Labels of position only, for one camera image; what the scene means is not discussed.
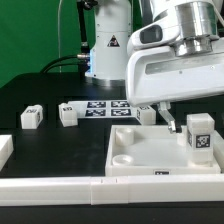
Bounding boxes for white square table top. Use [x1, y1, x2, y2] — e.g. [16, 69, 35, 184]
[105, 125, 221, 176]

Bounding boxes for white sheet with markers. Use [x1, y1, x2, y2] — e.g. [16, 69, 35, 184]
[69, 100, 136, 118]

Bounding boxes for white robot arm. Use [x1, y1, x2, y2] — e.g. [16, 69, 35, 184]
[86, 0, 224, 132]

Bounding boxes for white front fence rail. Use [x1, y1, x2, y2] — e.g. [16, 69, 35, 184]
[0, 174, 224, 206]

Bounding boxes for white left fence block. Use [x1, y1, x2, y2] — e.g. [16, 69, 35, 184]
[0, 135, 14, 171]

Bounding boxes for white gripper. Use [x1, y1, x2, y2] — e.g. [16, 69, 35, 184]
[125, 19, 224, 133]

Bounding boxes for black cables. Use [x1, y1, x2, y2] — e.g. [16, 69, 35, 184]
[40, 54, 92, 74]

